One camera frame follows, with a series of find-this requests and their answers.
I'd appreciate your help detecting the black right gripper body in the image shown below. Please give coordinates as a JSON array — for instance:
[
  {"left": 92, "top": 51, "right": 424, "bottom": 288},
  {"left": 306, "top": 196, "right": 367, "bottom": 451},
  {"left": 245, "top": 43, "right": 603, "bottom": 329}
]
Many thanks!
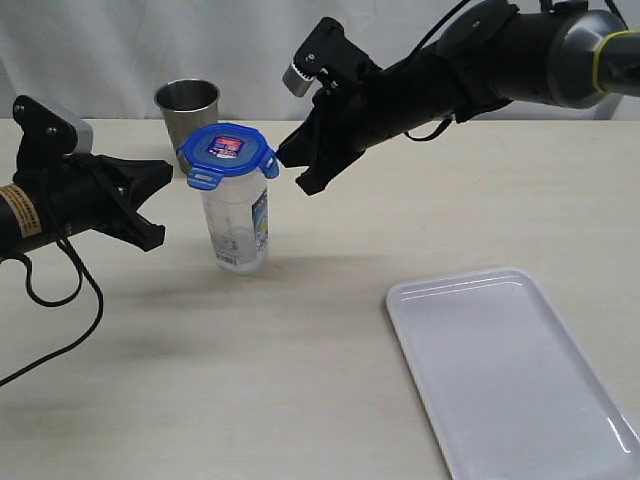
[{"left": 312, "top": 62, "right": 430, "bottom": 155}]

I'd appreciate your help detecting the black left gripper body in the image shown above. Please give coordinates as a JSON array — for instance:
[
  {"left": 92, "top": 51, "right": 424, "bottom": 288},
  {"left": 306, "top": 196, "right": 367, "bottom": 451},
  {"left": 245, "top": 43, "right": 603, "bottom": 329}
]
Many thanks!
[{"left": 12, "top": 154, "right": 120, "bottom": 240}]

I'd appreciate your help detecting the blue plastic container lid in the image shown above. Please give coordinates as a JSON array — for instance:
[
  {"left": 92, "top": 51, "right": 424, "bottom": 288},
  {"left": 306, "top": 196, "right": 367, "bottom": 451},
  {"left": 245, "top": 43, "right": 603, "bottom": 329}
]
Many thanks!
[{"left": 177, "top": 123, "right": 279, "bottom": 191}]

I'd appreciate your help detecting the stainless steel cup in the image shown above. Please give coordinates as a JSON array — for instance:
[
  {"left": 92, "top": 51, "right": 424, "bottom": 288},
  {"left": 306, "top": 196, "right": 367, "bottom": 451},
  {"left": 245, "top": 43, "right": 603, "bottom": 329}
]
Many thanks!
[{"left": 154, "top": 78, "right": 220, "bottom": 174}]

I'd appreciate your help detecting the clear plastic tall container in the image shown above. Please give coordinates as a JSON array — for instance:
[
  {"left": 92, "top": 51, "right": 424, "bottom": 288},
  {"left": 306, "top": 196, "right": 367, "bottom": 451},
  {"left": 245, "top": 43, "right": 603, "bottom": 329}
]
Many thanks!
[{"left": 200, "top": 169, "right": 269, "bottom": 274}]

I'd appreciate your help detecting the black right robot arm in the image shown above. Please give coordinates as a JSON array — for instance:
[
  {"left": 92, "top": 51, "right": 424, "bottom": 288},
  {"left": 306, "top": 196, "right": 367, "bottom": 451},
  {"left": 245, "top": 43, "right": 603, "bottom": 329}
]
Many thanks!
[{"left": 276, "top": 1, "right": 639, "bottom": 195}]

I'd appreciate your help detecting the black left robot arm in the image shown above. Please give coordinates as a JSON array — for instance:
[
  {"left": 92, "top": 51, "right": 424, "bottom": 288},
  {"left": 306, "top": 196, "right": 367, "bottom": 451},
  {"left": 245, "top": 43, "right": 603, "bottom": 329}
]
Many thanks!
[{"left": 1, "top": 154, "right": 173, "bottom": 254}]

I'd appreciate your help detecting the white backdrop curtain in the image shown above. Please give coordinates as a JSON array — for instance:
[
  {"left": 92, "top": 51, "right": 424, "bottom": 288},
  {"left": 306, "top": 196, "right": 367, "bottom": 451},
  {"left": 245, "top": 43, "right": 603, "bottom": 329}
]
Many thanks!
[{"left": 0, "top": 0, "right": 640, "bottom": 122}]

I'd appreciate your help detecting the white rectangular tray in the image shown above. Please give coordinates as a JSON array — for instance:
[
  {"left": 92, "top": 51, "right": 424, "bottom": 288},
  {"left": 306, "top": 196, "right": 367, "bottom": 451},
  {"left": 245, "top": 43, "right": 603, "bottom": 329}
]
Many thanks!
[{"left": 386, "top": 267, "right": 639, "bottom": 479}]

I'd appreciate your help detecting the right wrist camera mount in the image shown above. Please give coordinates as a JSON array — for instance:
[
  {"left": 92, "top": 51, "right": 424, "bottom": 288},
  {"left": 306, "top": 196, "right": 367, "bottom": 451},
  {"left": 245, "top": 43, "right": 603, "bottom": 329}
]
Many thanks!
[{"left": 282, "top": 17, "right": 380, "bottom": 98}]

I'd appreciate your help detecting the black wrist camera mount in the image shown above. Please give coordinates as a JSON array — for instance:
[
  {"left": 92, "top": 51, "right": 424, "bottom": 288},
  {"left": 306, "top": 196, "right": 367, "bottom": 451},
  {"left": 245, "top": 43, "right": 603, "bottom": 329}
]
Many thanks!
[{"left": 13, "top": 95, "right": 93, "bottom": 171}]

